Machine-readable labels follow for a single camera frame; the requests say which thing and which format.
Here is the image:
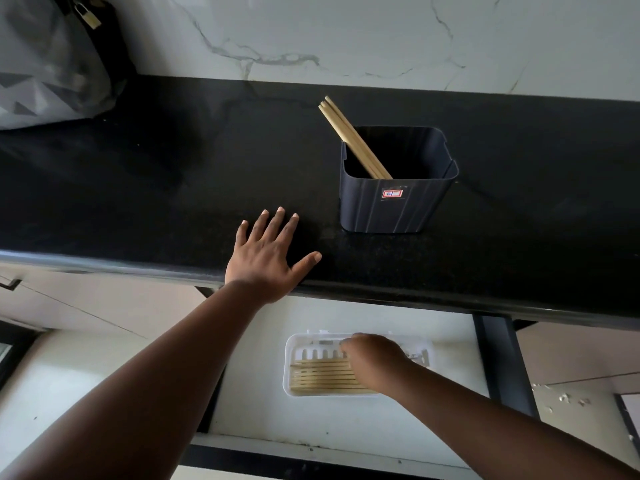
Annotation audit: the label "dark blue ribbed plastic container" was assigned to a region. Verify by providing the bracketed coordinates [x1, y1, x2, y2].
[339, 126, 460, 234]

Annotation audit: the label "white plastic slotted tray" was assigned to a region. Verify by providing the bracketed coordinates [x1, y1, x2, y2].
[283, 333, 435, 398]

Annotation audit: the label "grey patterned backpack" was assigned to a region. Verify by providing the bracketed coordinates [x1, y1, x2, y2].
[0, 0, 137, 131]

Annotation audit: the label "person's right hand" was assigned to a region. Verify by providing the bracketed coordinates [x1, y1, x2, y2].
[339, 333, 417, 398]

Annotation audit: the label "white debris crumbs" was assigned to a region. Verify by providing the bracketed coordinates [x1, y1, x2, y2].
[531, 384, 592, 413]

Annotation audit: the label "black metal frame post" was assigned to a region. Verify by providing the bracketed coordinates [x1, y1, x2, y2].
[472, 315, 541, 421]

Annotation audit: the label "small brass padlock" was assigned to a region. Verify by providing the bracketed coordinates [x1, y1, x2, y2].
[74, 2, 103, 30]

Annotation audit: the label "row of wooden chopsticks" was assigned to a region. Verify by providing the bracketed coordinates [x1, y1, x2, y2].
[289, 359, 379, 395]

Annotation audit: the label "person's left forearm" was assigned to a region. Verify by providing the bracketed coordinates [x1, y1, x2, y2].
[0, 281, 281, 480]

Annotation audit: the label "person's right forearm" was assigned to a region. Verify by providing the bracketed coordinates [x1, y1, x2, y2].
[387, 362, 640, 480]

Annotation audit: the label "person's left hand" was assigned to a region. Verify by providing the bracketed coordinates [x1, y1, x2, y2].
[224, 207, 323, 304]

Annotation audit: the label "wooden chopstick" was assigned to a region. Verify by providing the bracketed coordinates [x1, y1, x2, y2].
[318, 105, 384, 180]
[320, 101, 389, 180]
[324, 96, 394, 179]

